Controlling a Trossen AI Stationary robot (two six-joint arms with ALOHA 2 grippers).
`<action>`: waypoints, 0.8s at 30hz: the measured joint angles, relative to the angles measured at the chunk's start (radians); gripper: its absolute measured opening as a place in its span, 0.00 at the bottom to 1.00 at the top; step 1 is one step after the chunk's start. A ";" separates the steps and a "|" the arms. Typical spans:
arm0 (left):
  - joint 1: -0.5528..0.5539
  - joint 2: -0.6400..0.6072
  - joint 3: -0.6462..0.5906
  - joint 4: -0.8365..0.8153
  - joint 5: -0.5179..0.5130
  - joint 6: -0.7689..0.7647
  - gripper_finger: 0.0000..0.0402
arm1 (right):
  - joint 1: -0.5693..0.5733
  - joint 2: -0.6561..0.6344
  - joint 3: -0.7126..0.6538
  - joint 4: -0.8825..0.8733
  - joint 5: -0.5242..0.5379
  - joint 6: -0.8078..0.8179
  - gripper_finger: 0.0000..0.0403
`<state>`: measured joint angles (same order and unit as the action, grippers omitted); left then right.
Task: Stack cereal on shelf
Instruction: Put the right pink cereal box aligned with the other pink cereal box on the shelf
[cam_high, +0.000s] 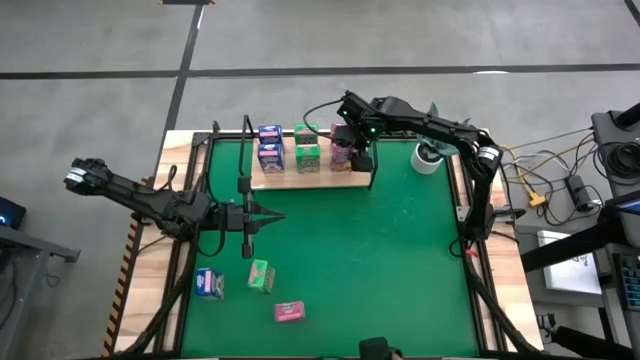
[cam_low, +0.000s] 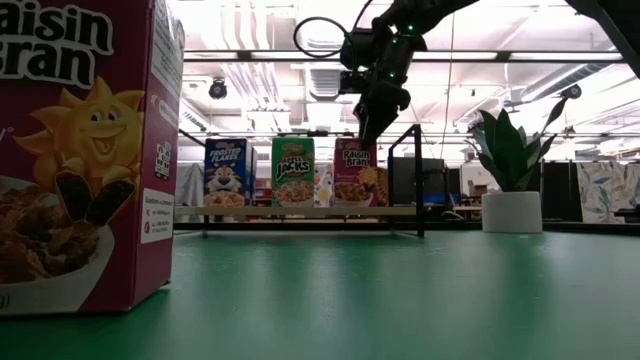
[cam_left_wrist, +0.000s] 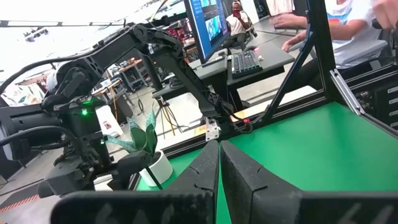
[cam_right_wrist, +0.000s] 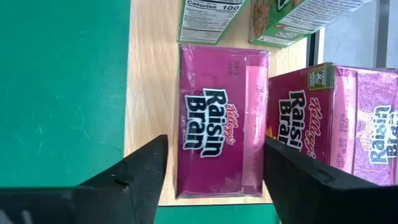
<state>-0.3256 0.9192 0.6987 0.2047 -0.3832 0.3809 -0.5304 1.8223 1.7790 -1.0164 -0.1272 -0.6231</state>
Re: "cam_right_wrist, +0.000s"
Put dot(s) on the green Apple Jacks cereal box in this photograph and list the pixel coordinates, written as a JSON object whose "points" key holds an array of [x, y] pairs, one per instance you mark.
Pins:
{"points": [[205, 21], [280, 34]]}

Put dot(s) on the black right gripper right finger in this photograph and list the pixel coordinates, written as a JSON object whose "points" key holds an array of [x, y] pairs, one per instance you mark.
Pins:
{"points": [[311, 196]]}

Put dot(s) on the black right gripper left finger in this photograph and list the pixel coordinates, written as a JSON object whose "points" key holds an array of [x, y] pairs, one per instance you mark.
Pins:
{"points": [[130, 186]]}

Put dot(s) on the pink Raisin Bran cereal box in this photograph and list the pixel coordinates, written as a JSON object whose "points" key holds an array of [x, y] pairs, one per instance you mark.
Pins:
{"points": [[367, 130], [217, 174]]}

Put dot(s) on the wooden shelf with black frame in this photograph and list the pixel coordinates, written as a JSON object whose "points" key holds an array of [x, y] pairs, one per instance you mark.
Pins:
{"points": [[149, 93]]}

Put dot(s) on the green table mat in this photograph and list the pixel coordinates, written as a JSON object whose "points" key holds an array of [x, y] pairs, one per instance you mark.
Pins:
{"points": [[62, 93]]}

